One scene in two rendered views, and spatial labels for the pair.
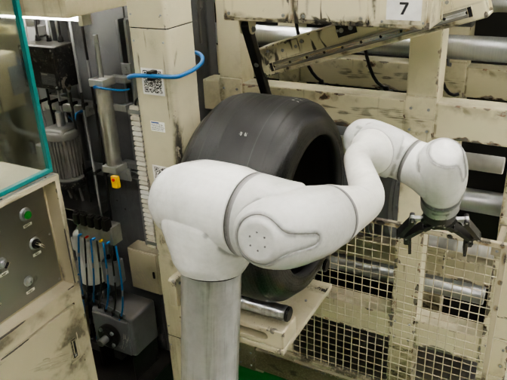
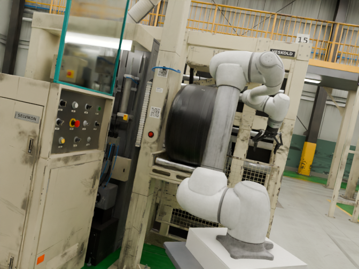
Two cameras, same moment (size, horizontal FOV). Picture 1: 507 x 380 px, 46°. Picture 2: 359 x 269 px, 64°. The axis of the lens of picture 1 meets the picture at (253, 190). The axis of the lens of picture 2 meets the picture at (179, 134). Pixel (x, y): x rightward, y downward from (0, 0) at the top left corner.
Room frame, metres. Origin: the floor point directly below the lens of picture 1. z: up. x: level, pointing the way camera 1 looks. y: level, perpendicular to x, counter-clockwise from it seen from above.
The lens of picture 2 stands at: (-0.39, 0.58, 1.23)
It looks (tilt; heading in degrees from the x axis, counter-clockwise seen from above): 4 degrees down; 345
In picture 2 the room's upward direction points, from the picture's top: 11 degrees clockwise
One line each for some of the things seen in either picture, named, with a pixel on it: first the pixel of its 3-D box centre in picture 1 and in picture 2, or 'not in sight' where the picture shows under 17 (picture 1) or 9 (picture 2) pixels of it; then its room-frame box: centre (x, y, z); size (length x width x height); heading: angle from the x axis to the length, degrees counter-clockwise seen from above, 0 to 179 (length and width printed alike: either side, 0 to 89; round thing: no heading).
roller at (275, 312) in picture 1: (235, 298); (179, 165); (1.44, 0.07, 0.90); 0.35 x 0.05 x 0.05; 61
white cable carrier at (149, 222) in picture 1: (149, 178); (145, 114); (1.69, 0.32, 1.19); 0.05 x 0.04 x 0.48; 151
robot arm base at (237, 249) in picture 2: not in sight; (248, 242); (0.63, -0.06, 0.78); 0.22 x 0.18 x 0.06; 90
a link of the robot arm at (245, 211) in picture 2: not in sight; (247, 208); (0.64, -0.03, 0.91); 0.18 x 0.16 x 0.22; 51
